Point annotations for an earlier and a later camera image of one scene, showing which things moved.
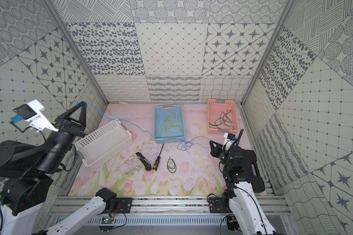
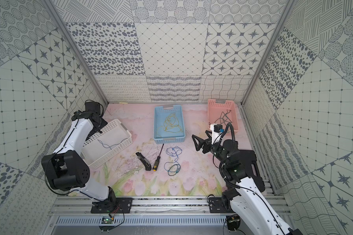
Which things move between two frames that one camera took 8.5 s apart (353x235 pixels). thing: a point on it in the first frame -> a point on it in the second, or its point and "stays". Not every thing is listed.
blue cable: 184,142 -> 112,145
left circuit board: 105,220 stays
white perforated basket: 104,144 stays
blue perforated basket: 168,126 stays
